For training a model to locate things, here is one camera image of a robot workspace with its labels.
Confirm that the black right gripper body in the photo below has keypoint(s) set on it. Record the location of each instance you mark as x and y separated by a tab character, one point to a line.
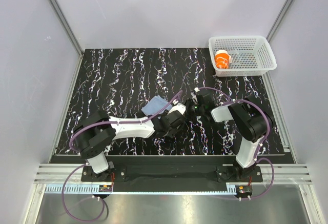
192	109

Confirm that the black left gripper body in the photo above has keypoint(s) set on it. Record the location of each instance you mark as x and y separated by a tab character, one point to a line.
170	133

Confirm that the light blue towel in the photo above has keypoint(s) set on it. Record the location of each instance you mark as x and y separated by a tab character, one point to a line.
155	105

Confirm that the orange and white towel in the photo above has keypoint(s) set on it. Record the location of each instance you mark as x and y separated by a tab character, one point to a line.
222	59

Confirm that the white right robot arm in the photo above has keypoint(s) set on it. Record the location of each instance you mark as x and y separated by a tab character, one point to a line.
252	121

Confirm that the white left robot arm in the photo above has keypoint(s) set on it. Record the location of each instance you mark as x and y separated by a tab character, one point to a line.
98	131

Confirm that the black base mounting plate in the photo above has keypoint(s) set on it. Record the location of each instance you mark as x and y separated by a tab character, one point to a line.
219	168

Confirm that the white plastic basket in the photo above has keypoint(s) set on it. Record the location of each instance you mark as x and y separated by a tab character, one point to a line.
249	55

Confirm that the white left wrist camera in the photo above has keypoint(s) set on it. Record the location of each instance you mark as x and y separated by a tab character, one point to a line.
177	106

